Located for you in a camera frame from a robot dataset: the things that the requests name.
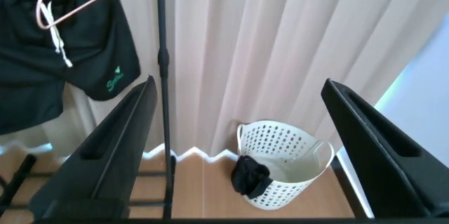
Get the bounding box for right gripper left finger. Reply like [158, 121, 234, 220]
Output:
[27, 75, 158, 218]

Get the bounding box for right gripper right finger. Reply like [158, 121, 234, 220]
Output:
[321, 78, 449, 218]

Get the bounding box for black shorts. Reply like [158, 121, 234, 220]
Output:
[0, 0, 141, 136]

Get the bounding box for black garment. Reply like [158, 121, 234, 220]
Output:
[230, 154, 274, 199]

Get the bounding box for white laundry basket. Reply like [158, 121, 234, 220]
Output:
[236, 119, 336, 211]

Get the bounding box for black clothes rack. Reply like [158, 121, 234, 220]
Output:
[0, 0, 176, 220]

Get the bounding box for pink clothes hanger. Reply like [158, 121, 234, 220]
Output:
[34, 0, 133, 31]

